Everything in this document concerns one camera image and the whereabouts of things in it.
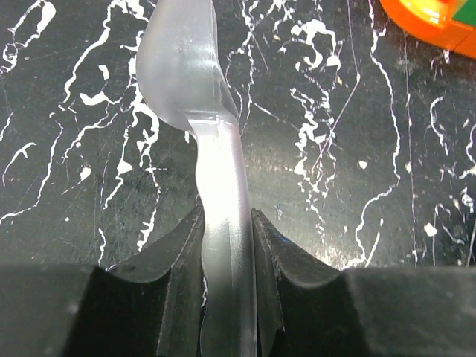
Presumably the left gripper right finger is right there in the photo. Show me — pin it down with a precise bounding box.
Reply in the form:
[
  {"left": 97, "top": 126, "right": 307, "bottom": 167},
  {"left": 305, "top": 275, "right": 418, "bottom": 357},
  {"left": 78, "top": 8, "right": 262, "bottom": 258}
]
[{"left": 252, "top": 210, "right": 475, "bottom": 356}]

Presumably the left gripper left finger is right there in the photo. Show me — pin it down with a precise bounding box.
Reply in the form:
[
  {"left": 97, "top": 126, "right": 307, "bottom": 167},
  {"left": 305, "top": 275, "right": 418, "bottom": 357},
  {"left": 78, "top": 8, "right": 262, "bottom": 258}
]
[{"left": 1, "top": 207, "right": 205, "bottom": 356}]

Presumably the translucent plastic food scoop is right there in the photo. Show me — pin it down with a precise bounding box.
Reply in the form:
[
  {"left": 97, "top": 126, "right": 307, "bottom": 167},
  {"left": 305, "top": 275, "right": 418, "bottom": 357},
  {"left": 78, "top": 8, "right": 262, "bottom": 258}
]
[{"left": 136, "top": 0, "right": 257, "bottom": 356}]

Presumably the colourful toy block track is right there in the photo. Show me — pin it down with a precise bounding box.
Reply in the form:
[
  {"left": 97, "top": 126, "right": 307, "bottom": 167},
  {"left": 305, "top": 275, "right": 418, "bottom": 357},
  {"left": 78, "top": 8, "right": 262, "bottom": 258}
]
[{"left": 380, "top": 0, "right": 475, "bottom": 59}]

